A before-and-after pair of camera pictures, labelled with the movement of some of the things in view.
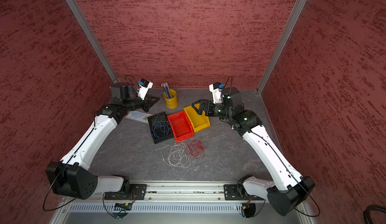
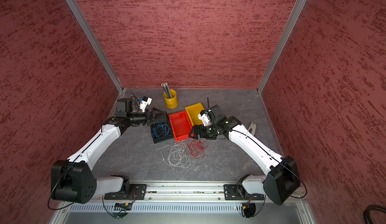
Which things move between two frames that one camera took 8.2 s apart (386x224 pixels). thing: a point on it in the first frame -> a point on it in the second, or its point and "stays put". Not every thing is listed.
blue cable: (159, 130) stays put
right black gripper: (207, 103) -> (203, 134)
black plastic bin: (161, 128) stays put
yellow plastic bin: (197, 121) stays put
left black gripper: (149, 102) -> (149, 120)
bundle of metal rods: (165, 85) stays put
